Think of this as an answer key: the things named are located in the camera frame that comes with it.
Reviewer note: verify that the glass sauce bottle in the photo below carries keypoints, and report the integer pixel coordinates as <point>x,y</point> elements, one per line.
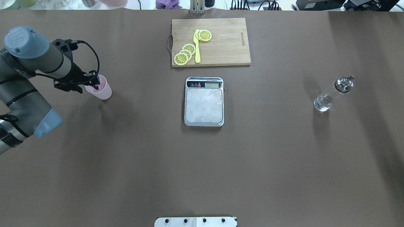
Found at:
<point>335,90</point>

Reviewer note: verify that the aluminium frame post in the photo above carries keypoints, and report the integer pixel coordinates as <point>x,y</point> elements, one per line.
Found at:
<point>197,7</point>

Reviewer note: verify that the silver kitchen scale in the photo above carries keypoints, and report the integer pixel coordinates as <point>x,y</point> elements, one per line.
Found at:
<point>204,102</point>

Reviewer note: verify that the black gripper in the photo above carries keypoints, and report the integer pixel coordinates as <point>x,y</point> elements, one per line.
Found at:
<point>76,73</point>

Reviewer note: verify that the back lemon slice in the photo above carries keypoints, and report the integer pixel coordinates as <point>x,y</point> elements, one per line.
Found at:
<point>190,47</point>

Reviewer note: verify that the front lemon slice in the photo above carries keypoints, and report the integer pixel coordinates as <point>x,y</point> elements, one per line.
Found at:
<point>181,59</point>

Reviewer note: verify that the wooden cutting board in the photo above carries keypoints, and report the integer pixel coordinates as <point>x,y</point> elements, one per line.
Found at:
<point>229,45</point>

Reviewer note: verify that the lemon slice on knife tip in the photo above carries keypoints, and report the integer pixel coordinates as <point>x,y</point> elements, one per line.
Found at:
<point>204,35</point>

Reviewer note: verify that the purple cloth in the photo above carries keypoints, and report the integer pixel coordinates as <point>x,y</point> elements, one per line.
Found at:
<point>167,4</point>

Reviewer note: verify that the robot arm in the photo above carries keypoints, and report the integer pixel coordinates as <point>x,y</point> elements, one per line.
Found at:
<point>27,54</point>

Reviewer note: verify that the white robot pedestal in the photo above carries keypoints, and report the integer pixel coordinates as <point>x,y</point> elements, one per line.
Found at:
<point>196,222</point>

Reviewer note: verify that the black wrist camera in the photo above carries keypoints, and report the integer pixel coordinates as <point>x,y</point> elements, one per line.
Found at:
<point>66,47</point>

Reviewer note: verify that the middle lemon slice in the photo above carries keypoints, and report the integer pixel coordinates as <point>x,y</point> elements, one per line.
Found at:
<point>188,54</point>

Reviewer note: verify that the pink plastic cup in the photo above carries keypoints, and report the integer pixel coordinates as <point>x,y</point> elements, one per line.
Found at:
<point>103,92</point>

